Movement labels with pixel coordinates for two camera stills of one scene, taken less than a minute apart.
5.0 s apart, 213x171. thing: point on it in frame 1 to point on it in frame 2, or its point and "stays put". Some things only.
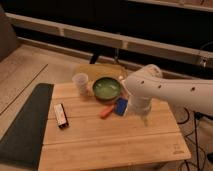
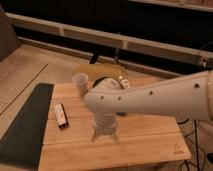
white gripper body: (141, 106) to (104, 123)
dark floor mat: (23, 145) stays put
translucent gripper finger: (145, 121) to (115, 137)
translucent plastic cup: (81, 81) stays put
